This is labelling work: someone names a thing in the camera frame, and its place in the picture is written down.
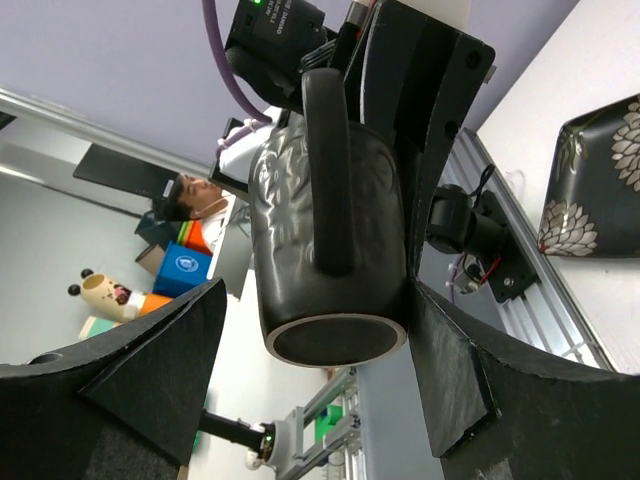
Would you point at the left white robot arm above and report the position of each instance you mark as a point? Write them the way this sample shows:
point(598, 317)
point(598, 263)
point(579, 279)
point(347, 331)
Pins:
point(272, 44)

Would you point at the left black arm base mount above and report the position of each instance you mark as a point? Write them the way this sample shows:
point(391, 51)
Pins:
point(474, 226)

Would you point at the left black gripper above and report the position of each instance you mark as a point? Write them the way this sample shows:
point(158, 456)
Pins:
point(413, 79)

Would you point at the aluminium table edge rail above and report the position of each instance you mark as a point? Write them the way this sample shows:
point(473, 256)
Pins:
point(525, 298)

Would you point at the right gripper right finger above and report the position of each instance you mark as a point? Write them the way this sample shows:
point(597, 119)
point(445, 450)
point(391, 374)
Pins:
point(497, 408)

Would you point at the cream bear cup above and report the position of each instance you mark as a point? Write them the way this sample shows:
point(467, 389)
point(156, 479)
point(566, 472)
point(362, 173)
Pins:
point(111, 299)

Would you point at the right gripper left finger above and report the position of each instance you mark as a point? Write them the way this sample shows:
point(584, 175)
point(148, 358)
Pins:
point(121, 405)

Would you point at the black ceramic mug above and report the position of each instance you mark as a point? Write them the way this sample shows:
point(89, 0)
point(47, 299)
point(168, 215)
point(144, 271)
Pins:
point(328, 236)

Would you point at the black floral square plate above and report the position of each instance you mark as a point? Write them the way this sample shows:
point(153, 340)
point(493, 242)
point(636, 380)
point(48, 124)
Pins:
point(591, 207)

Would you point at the blue storage box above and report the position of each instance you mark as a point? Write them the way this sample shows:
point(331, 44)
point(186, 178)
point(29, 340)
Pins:
point(181, 270)

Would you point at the person in white shirt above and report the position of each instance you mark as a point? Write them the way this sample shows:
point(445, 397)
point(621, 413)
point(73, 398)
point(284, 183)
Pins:
point(188, 198)

